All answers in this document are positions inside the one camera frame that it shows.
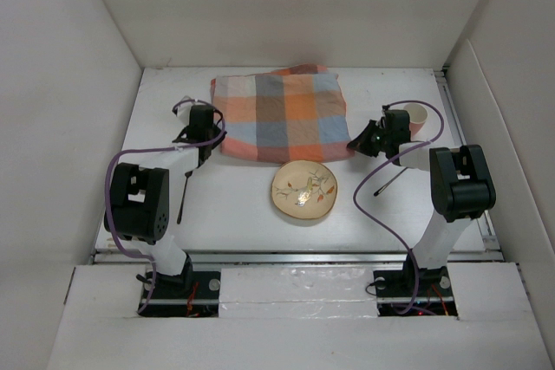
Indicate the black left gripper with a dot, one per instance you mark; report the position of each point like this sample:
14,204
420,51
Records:
218,132

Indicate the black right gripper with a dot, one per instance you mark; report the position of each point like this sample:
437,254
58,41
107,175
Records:
361,143

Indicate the black metal fork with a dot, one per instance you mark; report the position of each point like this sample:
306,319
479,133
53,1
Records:
182,199

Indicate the black metal spoon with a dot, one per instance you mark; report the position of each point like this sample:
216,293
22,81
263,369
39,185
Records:
389,183

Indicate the pink ceramic mug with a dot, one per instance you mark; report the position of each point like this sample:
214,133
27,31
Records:
418,116

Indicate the checkered orange blue cloth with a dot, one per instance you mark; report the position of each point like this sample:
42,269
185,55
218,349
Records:
283,115

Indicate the beige bird pattern plate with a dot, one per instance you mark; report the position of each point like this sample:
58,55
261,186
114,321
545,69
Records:
304,190

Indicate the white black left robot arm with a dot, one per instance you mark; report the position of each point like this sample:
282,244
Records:
144,194

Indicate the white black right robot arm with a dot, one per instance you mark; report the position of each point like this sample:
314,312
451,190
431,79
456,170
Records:
461,190

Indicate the aluminium front rail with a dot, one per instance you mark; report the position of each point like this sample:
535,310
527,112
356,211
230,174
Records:
112,256

